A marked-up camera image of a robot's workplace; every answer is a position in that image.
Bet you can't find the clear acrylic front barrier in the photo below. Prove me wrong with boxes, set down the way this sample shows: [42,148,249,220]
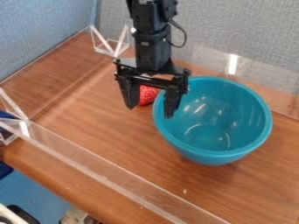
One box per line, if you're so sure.
[0,118,229,224]

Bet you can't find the black white object below table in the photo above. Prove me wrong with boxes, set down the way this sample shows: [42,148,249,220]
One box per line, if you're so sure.
[0,204,41,224]

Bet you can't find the blue object at left edge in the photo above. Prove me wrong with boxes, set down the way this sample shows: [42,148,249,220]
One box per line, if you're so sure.
[0,109,16,180]

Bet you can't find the blue plastic bowl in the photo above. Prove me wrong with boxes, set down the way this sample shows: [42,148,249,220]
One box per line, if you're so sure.
[153,76,273,165]

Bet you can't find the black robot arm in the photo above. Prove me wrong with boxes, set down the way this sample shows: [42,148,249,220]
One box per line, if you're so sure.
[114,0,192,118]

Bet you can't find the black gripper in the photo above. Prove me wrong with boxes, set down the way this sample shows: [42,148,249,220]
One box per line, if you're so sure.
[114,27,191,118]

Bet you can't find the clear acrylic left bracket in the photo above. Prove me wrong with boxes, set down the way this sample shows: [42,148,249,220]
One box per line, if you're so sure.
[0,88,30,145]

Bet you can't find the black cable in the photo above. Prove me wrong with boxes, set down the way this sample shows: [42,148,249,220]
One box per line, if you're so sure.
[167,18,188,49]

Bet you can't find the red strawberry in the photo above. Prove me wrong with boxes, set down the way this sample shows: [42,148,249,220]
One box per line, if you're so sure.
[139,86,159,106]

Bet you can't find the clear acrylic back barrier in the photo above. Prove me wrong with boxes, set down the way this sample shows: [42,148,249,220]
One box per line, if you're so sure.
[172,51,299,119]

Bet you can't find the clear acrylic corner bracket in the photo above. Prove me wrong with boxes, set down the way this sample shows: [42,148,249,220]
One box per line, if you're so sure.
[89,24,129,58]

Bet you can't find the clear acrylic barrier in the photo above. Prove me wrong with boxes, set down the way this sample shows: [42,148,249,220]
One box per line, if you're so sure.
[172,51,299,119]
[0,118,229,224]

